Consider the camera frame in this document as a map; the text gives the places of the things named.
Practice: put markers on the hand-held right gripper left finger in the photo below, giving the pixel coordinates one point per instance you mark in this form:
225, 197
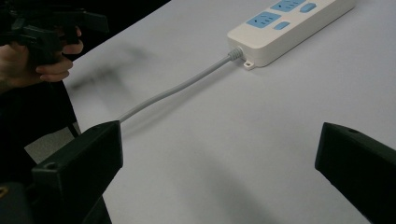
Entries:
77, 168

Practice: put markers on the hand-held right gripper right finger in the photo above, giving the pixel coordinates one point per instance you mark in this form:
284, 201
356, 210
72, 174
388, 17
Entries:
358, 161

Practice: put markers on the white power strip blue sockets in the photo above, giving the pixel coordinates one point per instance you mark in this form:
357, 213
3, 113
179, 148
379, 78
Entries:
280, 34

